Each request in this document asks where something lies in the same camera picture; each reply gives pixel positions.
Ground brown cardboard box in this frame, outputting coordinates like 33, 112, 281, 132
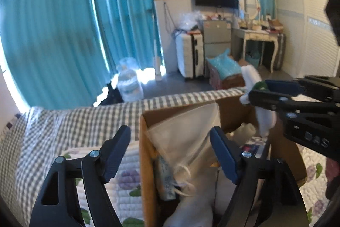
139, 87, 309, 227

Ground dark suitcase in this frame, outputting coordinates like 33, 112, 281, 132
273, 33, 287, 70

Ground pale green packet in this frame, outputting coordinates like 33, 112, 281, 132
157, 154, 177, 201

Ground wide teal curtain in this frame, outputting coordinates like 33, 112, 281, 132
0, 0, 112, 110

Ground blue basket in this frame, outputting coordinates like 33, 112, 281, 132
244, 51, 262, 68

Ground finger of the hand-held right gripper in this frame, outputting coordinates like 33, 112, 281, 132
264, 75, 340, 102
248, 90, 332, 121

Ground large clear water bottle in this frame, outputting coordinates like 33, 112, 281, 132
117, 57, 144, 103

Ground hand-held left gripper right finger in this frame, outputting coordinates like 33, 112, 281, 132
209, 126, 310, 227

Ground white cloth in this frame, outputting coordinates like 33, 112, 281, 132
163, 163, 234, 227

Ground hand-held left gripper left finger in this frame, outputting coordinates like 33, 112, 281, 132
29, 124, 131, 227

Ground white slatted wardrobe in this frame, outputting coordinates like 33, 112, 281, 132
272, 0, 340, 79

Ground floral tissue packet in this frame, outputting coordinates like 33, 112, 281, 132
240, 137, 269, 157

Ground black block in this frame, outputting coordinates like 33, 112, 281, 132
325, 0, 340, 45

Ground white suitcase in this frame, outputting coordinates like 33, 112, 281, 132
175, 31, 205, 81

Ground white oval vanity mirror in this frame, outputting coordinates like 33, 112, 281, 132
239, 0, 259, 21

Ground white dressing table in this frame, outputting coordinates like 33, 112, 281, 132
231, 22, 286, 73

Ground white floral quilt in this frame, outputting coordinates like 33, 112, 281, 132
61, 140, 340, 227

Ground black bag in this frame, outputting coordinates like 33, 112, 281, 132
93, 82, 123, 106

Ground narrow teal curtain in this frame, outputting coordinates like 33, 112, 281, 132
88, 0, 163, 76

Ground small grey fridge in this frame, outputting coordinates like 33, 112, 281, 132
202, 19, 232, 76

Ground blue bubble wrap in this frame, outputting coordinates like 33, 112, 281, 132
207, 48, 243, 81

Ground clear plastic bag with zip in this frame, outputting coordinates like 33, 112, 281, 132
146, 103, 222, 171

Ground cardboard box with flaps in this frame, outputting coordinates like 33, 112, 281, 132
207, 57, 251, 90

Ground grey checked bed sheet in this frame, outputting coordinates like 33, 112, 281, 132
0, 87, 246, 227

